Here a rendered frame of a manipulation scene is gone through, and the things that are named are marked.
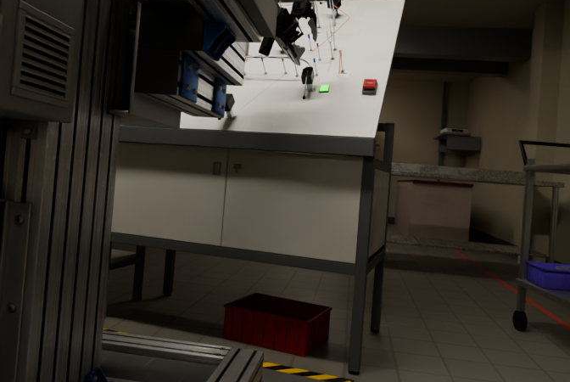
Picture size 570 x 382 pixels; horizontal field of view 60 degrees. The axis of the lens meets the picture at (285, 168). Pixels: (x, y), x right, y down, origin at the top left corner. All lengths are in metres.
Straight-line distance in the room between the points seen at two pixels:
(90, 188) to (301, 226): 1.04
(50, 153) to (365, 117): 1.26
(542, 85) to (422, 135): 4.11
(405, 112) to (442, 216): 3.12
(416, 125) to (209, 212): 7.53
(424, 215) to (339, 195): 4.85
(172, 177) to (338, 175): 0.71
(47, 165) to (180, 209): 1.24
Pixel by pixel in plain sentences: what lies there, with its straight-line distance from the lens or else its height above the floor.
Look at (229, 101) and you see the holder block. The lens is 1.97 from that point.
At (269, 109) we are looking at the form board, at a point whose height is 0.97.
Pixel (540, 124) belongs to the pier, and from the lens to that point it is 5.46.
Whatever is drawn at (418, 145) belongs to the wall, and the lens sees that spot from 9.28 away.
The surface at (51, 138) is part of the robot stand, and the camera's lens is 0.91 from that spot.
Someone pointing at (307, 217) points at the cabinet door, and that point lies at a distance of 1.88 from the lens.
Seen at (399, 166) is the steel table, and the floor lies 0.89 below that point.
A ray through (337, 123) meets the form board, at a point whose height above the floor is 0.92.
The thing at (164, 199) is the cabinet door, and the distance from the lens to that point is 2.14.
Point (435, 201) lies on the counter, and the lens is 6.68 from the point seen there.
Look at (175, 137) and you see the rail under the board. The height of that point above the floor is 0.83.
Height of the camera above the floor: 0.70
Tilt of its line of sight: 1 degrees up
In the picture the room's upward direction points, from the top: 4 degrees clockwise
